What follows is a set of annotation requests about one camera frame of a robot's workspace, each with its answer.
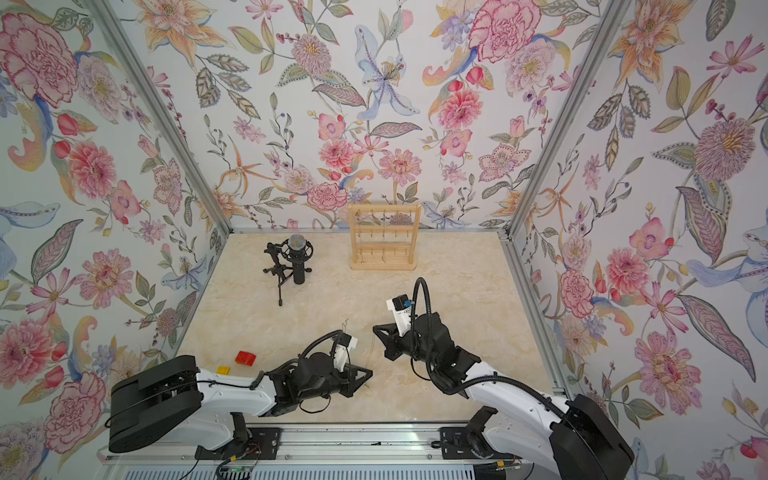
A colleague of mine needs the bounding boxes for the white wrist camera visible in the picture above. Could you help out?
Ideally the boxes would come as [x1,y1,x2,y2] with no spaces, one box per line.
[386,294,413,337]
[333,332,358,373]

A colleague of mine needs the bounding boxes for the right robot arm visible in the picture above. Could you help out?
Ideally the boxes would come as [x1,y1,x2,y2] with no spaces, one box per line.
[373,278,636,479]

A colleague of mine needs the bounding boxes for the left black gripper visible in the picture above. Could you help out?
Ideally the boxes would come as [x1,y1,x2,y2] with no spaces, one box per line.
[300,366,377,401]

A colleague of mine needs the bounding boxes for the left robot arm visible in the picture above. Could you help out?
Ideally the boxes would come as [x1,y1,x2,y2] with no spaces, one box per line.
[105,330,374,456]

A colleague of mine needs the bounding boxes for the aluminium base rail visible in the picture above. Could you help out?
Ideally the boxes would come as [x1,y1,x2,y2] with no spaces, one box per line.
[97,420,556,472]

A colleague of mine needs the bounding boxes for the black microphone with mesh head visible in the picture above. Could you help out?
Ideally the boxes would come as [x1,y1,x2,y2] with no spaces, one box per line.
[287,234,314,285]

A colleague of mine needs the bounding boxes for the wooden jewelry display stand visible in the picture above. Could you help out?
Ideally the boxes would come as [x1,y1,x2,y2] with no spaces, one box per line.
[348,204,422,271]

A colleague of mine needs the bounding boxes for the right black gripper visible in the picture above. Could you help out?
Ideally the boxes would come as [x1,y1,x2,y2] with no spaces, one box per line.
[375,322,443,371]

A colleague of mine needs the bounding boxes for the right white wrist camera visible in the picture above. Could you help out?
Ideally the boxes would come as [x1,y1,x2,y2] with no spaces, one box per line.
[386,294,413,337]

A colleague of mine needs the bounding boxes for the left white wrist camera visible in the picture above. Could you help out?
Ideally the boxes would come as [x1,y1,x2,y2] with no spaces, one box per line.
[333,332,358,373]

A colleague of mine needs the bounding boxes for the red toy brick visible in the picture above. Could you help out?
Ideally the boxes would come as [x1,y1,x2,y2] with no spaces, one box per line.
[235,351,256,367]

